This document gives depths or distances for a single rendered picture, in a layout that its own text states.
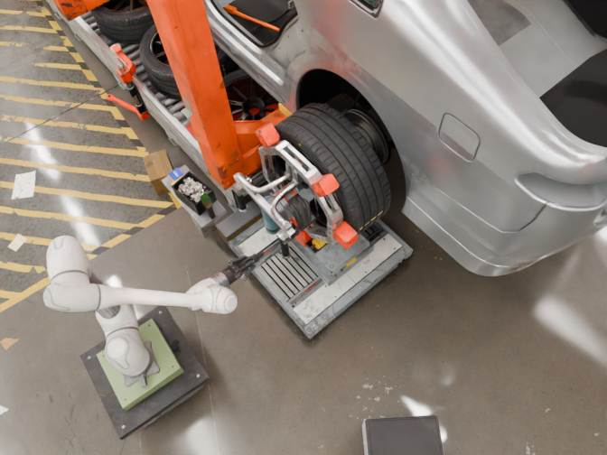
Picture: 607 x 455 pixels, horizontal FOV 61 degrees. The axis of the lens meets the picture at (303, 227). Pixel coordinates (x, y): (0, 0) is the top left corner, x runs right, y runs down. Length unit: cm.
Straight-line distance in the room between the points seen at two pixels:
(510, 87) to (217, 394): 217
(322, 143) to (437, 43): 67
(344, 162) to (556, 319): 171
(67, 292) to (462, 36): 165
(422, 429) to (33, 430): 207
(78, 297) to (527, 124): 167
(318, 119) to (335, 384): 147
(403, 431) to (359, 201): 110
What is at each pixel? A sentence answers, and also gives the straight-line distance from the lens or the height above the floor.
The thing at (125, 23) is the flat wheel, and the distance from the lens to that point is 420.
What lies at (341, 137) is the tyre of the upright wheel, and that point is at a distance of 227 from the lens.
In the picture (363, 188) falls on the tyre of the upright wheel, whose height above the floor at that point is 104.
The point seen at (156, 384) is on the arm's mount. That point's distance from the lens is 275.
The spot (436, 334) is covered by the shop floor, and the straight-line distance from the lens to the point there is 313.
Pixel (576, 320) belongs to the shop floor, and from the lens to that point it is 340.
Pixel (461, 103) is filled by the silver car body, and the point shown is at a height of 161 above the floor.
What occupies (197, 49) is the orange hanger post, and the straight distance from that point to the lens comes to 225.
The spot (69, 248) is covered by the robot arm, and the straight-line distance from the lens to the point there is 220.
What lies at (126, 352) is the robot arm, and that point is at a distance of 257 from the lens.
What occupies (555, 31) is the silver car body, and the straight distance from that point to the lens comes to 324.
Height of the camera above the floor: 292
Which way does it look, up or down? 60 degrees down
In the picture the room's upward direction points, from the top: 6 degrees counter-clockwise
